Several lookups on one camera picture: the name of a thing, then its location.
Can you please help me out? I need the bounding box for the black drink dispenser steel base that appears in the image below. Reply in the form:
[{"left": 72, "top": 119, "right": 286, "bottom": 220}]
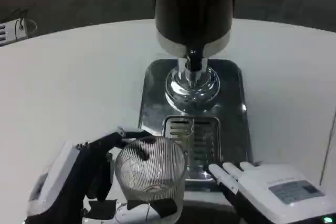
[{"left": 138, "top": 0, "right": 253, "bottom": 191}]

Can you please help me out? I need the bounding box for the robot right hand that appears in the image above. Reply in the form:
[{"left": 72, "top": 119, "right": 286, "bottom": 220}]
[{"left": 208, "top": 161, "right": 336, "bottom": 224}]

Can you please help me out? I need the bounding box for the thin grey cable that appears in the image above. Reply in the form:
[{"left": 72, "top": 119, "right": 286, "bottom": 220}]
[{"left": 318, "top": 108, "right": 336, "bottom": 186}]

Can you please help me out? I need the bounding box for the black dispenser tap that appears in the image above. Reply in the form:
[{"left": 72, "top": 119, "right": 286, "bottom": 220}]
[{"left": 184, "top": 48, "right": 204, "bottom": 73}]

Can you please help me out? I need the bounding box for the steel drip tray grid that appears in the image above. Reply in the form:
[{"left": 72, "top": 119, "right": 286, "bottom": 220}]
[{"left": 162, "top": 115, "right": 222, "bottom": 168}]

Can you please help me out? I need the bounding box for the clear ribbed glass cup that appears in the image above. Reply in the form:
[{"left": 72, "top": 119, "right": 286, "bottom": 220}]
[{"left": 114, "top": 135, "right": 189, "bottom": 218}]

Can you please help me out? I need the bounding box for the white box with cable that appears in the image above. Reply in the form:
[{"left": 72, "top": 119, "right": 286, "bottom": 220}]
[{"left": 0, "top": 18, "right": 38, "bottom": 41}]

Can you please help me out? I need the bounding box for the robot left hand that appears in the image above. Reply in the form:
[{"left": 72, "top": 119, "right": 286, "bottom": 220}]
[{"left": 25, "top": 126, "right": 177, "bottom": 224}]

